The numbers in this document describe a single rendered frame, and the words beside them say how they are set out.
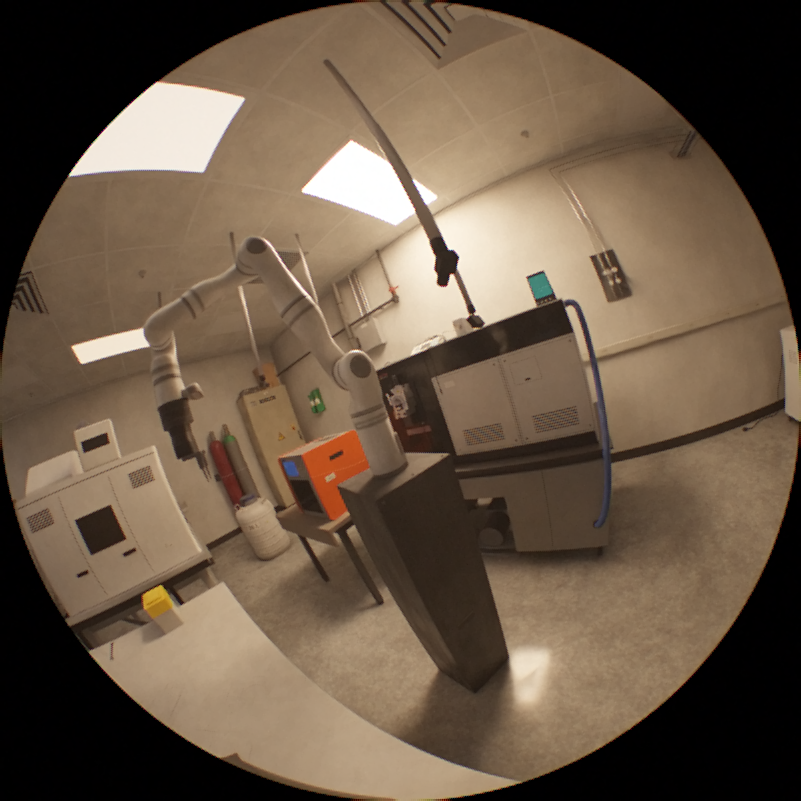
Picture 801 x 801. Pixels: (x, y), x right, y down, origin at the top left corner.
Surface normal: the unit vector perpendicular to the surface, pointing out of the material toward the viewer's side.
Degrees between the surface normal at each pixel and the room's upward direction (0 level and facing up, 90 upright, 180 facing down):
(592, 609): 0
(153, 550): 90
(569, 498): 90
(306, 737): 0
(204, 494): 90
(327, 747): 0
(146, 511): 90
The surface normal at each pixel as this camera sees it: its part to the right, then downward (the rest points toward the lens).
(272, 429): 0.76, -0.22
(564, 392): -0.56, 0.25
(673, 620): -0.33, -0.94
